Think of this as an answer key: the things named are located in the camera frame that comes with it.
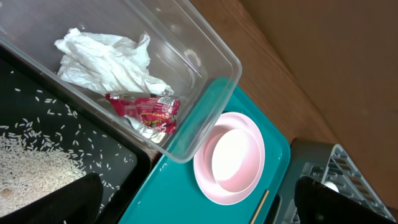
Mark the clear plastic bin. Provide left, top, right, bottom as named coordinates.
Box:
left=1, top=0, right=242, bottom=163

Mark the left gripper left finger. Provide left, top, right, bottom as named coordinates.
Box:
left=1, top=173, right=103, bottom=224

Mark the pink plate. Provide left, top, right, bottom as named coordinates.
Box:
left=193, top=112, right=266, bottom=205

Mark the white rice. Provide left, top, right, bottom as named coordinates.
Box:
left=1, top=134, right=91, bottom=215

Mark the white napkin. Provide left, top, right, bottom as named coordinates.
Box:
left=54, top=28, right=174, bottom=143

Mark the red snack wrapper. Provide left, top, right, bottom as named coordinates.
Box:
left=105, top=93, right=181, bottom=134

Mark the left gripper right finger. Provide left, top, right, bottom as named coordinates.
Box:
left=294, top=177, right=395, bottom=224

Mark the small pink bowl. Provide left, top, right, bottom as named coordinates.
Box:
left=211, top=129, right=264, bottom=193

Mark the small white cup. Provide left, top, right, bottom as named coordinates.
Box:
left=323, top=181, right=339, bottom=193

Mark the grey dish rack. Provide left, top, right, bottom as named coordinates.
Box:
left=264, top=139, right=395, bottom=224

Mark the black plastic tray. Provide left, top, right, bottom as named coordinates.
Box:
left=1, top=48, right=151, bottom=223

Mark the wooden chopstick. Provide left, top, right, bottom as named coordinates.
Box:
left=249, top=190, right=269, bottom=224

